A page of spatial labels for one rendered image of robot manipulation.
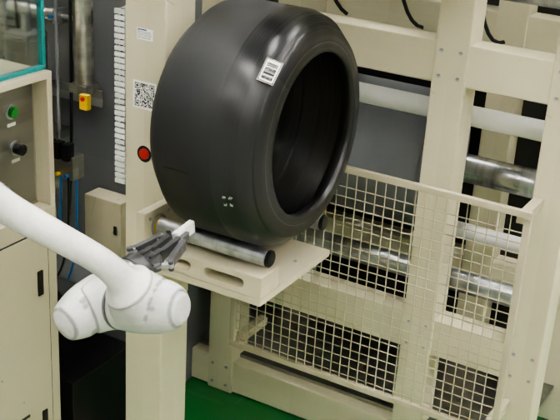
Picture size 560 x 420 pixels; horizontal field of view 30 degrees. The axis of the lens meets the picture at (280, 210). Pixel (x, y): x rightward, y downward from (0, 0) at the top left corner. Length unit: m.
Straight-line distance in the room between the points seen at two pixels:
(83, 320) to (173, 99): 0.60
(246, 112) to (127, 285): 0.54
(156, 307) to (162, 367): 1.03
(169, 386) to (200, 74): 1.06
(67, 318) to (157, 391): 0.99
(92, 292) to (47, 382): 0.99
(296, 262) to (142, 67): 0.65
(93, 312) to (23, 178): 0.79
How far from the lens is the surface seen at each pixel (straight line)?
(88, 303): 2.13
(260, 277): 2.57
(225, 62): 2.40
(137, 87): 2.74
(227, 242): 2.62
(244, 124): 2.34
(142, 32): 2.69
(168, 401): 3.12
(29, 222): 1.98
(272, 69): 2.36
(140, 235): 2.72
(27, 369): 3.00
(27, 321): 2.93
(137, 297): 2.01
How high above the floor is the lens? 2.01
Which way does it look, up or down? 23 degrees down
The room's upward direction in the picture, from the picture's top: 4 degrees clockwise
